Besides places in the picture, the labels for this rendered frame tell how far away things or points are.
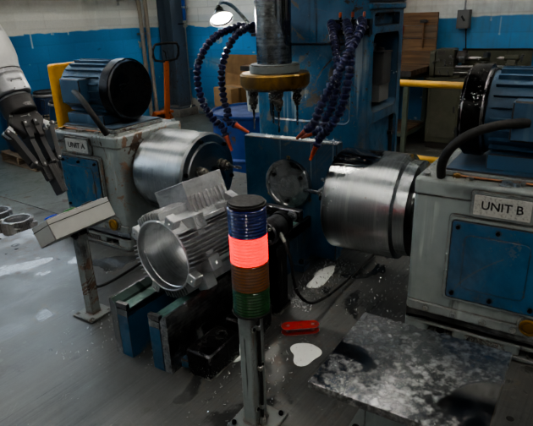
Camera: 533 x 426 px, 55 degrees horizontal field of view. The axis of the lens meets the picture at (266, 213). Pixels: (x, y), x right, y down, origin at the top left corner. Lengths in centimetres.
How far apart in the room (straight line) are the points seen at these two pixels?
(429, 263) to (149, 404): 63
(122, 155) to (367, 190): 75
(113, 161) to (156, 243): 47
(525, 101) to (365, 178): 36
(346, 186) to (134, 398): 63
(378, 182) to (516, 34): 526
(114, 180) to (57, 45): 596
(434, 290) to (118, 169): 94
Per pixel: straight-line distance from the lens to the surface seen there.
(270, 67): 132
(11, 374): 124
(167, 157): 147
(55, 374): 120
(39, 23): 740
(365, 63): 147
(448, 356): 97
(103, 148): 161
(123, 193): 160
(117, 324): 116
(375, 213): 115
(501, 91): 110
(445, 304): 118
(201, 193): 113
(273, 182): 152
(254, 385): 92
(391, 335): 100
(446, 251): 111
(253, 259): 78
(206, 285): 109
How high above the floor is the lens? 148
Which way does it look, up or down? 21 degrees down
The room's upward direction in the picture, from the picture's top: 2 degrees counter-clockwise
